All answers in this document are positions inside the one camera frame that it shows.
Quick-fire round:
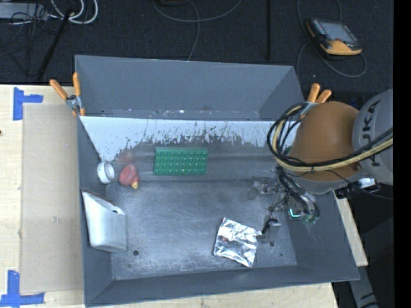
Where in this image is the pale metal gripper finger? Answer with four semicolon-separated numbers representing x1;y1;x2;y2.
259;219;283;246
252;179;277;194

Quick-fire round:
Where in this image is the small white cup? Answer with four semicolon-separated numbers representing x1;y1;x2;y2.
96;160;116;185

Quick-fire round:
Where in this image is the white carton box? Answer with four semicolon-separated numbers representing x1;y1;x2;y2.
81;189;128;253

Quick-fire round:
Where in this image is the grey metal bin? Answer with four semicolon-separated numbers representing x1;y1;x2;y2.
74;55;361;307

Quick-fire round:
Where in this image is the dark green flat block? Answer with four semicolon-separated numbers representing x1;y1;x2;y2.
153;147;209;176

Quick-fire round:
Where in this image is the brown cardboard board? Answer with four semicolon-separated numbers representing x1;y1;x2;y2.
19;103;85;295

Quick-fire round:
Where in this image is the black cylinder on white bracket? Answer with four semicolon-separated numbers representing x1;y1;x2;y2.
333;177;380;200

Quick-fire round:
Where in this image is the silver foil packet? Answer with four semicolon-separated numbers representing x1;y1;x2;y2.
212;217;263;268

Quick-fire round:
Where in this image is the red toy fruit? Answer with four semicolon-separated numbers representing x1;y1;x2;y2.
118;164;141;190

